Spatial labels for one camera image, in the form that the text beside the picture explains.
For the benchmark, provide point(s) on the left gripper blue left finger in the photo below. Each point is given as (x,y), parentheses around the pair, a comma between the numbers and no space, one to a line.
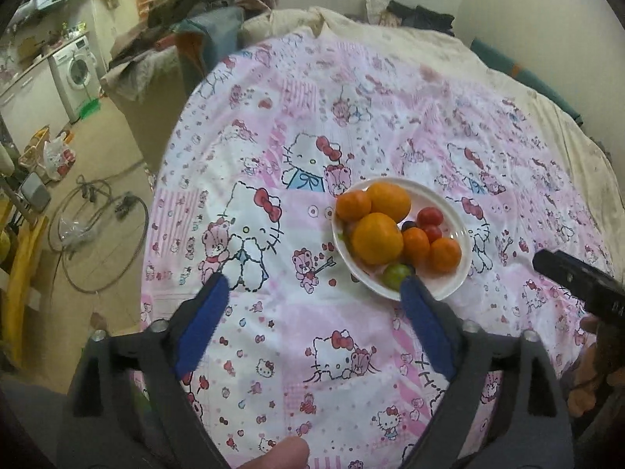
(174,348)

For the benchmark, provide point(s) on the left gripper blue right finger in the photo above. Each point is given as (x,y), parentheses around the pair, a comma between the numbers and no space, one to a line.
(462,357)

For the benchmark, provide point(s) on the medium orange mandarin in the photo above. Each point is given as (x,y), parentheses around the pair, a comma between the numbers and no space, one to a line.
(445,255)

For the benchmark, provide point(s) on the green grape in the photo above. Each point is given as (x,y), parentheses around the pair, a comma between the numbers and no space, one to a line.
(394,274)

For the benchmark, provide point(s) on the small orange mandarin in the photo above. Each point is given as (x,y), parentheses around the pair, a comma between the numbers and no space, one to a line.
(416,247)

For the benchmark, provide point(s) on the red cherry tomato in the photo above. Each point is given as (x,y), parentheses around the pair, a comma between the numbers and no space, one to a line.
(432,232)
(430,216)

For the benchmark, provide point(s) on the large orange mandarin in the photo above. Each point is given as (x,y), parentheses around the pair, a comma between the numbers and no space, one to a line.
(376,240)

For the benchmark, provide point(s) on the large orange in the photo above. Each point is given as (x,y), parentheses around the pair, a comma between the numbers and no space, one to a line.
(389,199)

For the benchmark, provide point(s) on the small orange tangerine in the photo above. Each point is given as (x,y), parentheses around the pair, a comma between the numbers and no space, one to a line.
(352,206)

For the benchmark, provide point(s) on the person's right hand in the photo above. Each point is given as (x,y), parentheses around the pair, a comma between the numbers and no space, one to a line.
(603,361)

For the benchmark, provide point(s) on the red cherry tomato on plate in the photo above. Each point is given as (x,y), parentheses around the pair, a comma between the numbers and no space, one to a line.
(430,216)

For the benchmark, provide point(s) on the white pink oval plate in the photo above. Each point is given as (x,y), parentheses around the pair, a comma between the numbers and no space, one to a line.
(440,285)

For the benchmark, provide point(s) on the yellow wooden rack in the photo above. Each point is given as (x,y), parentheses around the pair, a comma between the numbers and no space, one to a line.
(16,290)

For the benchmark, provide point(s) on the pink Hello Kitty bedsheet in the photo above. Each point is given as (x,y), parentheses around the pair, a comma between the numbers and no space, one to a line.
(314,174)

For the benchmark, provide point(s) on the plastic bag on floor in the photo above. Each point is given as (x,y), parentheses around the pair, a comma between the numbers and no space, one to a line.
(58,158)

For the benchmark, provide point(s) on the white cabinet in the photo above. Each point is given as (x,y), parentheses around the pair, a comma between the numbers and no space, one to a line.
(31,103)

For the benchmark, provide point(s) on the white washing machine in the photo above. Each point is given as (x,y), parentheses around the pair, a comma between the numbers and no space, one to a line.
(73,67)

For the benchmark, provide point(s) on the blue teal pillow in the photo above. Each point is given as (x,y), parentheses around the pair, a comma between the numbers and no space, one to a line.
(204,40)

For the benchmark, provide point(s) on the pile of dark clothes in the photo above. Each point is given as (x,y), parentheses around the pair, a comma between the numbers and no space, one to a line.
(163,16)

